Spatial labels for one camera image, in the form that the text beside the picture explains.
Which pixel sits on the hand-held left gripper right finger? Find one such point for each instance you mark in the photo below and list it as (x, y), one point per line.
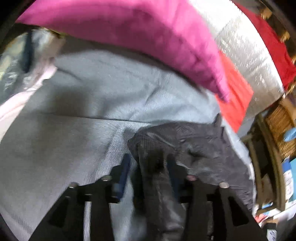
(174, 179)

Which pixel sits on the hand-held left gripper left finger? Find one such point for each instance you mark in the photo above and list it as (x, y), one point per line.
(122, 176)

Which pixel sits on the dark quilted zip jacket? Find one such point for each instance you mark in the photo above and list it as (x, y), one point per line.
(196, 143)

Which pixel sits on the grey bed sheet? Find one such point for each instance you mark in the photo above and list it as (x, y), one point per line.
(81, 92)

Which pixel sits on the red-orange pillow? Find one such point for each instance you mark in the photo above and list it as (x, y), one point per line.
(233, 92)

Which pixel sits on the blue cardboard box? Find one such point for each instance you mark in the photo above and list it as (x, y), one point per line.
(289, 176)

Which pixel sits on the wicker basket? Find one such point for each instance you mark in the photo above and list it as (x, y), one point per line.
(277, 122)

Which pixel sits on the light blue cloth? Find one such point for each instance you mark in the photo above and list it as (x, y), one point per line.
(291, 135)

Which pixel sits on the pale pink sheet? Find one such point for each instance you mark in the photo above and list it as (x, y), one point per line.
(13, 104)

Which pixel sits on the pink pillow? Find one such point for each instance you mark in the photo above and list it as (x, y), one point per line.
(138, 34)

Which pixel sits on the silver foil insulation mat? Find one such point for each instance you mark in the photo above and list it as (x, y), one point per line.
(242, 46)

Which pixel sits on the pale pink patterned cloth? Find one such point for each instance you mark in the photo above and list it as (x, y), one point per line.
(16, 62)

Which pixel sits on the red quilt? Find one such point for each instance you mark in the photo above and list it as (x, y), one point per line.
(272, 46)

